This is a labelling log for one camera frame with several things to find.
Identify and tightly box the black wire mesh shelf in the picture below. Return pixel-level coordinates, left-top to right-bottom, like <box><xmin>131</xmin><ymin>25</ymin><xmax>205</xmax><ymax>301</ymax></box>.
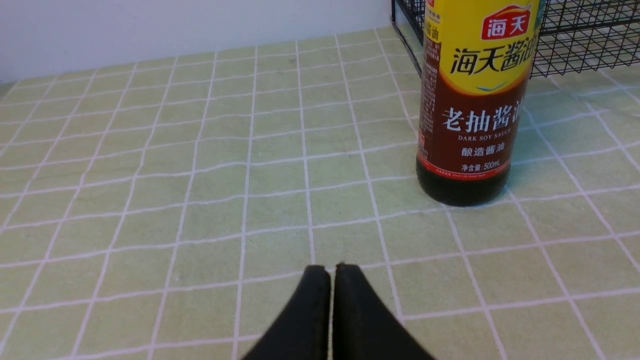
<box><xmin>391</xmin><ymin>0</ymin><xmax>639</xmax><ymax>95</ymax></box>

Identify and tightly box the green checkered tablecloth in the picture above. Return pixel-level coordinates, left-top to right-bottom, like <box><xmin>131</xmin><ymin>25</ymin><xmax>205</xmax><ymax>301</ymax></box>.
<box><xmin>0</xmin><ymin>28</ymin><xmax>640</xmax><ymax>360</ymax></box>

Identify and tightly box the dark soy sauce bottle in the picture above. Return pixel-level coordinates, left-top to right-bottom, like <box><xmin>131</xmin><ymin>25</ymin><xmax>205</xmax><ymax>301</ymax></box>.
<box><xmin>416</xmin><ymin>0</ymin><xmax>546</xmax><ymax>207</ymax></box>

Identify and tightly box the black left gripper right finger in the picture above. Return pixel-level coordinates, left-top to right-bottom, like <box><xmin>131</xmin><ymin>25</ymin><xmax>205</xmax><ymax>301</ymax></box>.
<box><xmin>333</xmin><ymin>263</ymin><xmax>434</xmax><ymax>360</ymax></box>

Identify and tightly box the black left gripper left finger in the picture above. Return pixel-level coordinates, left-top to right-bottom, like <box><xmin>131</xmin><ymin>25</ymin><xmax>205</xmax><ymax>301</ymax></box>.
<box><xmin>243</xmin><ymin>265</ymin><xmax>332</xmax><ymax>360</ymax></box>

